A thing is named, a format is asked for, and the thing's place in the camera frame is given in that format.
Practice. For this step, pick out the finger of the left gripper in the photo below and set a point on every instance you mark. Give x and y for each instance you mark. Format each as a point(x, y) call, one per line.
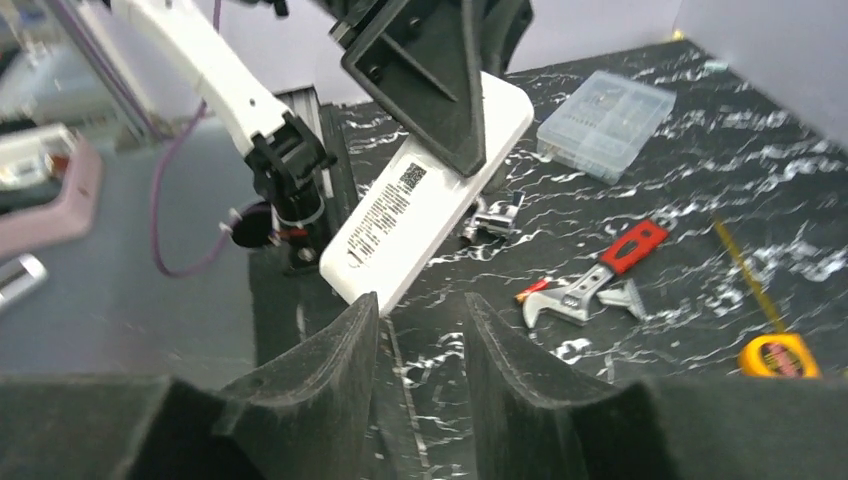
point(419, 61)
point(503, 26)

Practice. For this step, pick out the yellow tape measure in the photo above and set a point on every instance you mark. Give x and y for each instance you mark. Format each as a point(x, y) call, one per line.
point(781, 353)

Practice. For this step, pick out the small silver wrench piece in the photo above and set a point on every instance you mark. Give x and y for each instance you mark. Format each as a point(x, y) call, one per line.
point(625, 296)

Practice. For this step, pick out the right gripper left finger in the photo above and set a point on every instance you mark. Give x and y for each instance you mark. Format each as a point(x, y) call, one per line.
point(302, 415)

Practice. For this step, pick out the red handled adjustable wrench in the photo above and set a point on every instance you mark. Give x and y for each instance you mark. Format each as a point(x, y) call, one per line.
point(572, 302)

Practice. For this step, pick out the clear plastic screw box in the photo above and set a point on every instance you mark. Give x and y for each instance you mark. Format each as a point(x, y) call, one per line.
point(603, 126)

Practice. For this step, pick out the red small battery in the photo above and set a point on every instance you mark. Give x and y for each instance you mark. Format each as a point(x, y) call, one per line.
point(538, 286)

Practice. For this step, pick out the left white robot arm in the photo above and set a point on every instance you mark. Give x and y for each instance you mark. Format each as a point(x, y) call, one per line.
point(282, 151)

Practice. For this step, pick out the pink storage bin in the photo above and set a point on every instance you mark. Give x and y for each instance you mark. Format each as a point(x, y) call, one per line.
point(51, 177)

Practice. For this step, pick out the white remote control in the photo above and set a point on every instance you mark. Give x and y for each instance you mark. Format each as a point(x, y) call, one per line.
point(415, 203)

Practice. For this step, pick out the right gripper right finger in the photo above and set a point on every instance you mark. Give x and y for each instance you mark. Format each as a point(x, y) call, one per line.
point(536, 417)

